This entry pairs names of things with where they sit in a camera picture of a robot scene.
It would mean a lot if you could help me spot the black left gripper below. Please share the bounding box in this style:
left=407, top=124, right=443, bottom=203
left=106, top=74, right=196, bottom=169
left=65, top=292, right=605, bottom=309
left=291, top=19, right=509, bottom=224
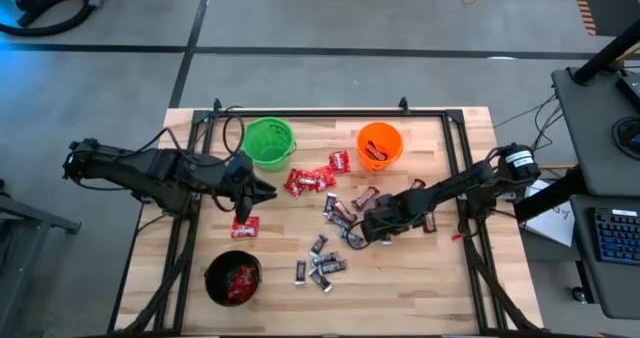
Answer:
left=219, top=152, right=278, bottom=224

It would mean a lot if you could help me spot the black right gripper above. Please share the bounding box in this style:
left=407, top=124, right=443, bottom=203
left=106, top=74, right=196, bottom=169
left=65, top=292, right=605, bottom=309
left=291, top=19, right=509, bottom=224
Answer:
left=360, top=192, right=419, bottom=243

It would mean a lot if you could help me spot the red Skittles pack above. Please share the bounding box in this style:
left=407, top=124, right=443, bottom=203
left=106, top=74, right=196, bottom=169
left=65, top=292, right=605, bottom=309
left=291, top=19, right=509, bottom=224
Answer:
left=298, top=170, right=321, bottom=192
left=223, top=272, right=246, bottom=303
left=328, top=149, right=352, bottom=174
left=283, top=167, right=306, bottom=199
left=234, top=264, right=260, bottom=299
left=230, top=215, right=261, bottom=240
left=315, top=165, right=338, bottom=192

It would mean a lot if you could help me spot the green plastic bucket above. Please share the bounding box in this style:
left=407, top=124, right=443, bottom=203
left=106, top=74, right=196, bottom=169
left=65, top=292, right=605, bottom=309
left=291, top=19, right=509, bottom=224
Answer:
left=241, top=116, right=297, bottom=173

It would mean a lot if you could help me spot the orange pumpkin bucket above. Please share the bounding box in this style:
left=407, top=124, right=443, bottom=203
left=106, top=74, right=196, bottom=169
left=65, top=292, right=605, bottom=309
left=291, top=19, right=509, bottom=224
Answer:
left=355, top=121, right=405, bottom=173

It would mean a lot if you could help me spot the black plastic bucket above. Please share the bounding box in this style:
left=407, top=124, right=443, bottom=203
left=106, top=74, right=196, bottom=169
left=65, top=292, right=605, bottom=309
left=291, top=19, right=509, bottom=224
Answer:
left=203, top=249, right=263, bottom=308

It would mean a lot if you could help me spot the black slanted desk strut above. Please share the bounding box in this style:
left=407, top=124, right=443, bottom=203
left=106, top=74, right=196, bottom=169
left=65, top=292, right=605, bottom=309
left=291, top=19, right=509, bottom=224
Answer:
left=513, top=165, right=589, bottom=224

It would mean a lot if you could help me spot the white paper sheet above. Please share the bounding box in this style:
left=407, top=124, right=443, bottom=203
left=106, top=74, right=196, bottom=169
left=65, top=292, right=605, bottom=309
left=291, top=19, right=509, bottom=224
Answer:
left=522, top=179, right=576, bottom=248

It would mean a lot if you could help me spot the grey metal bench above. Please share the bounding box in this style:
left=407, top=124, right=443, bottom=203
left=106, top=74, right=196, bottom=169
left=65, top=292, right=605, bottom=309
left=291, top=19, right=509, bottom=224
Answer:
left=0, top=177, right=83, bottom=338

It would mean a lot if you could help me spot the black backlit keyboard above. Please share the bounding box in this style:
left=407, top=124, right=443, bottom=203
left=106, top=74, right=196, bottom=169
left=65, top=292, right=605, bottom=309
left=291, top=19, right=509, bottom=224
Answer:
left=588, top=206, right=640, bottom=267

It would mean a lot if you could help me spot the grey keyboard desk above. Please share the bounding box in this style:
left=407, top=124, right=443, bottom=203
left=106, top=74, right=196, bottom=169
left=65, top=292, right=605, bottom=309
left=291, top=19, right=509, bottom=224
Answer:
left=569, top=193, right=640, bottom=321

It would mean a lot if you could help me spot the grey desk top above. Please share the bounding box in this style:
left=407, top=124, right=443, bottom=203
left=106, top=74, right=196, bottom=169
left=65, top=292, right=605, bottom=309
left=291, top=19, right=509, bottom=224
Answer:
left=551, top=66, right=640, bottom=198

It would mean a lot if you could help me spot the round black pad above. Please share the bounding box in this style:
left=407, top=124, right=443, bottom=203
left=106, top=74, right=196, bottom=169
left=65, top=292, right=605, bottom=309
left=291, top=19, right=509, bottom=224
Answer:
left=612, top=116, right=640, bottom=161

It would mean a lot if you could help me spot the black desk device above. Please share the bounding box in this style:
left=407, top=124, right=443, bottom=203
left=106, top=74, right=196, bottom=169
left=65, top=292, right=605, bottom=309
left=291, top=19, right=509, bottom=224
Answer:
left=615, top=70, right=640, bottom=110

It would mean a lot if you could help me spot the black slanted stand pole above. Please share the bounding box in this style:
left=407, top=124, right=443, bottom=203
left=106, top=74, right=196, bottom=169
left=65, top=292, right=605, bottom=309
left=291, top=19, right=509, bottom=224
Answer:
left=572, top=20, right=640, bottom=86

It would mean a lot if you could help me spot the dark mat striped edge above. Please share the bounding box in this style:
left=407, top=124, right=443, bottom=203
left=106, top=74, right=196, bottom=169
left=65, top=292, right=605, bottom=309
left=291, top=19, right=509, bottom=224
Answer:
left=569, top=0, right=640, bottom=38

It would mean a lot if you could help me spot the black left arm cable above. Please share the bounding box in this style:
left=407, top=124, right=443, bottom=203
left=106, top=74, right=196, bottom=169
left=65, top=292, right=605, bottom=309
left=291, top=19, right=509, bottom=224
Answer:
left=149, top=106, right=247, bottom=167

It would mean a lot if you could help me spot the black vacuum hose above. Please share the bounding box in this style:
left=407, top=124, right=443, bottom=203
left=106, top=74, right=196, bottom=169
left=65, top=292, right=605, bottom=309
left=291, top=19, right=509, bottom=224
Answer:
left=0, top=0, right=96, bottom=38

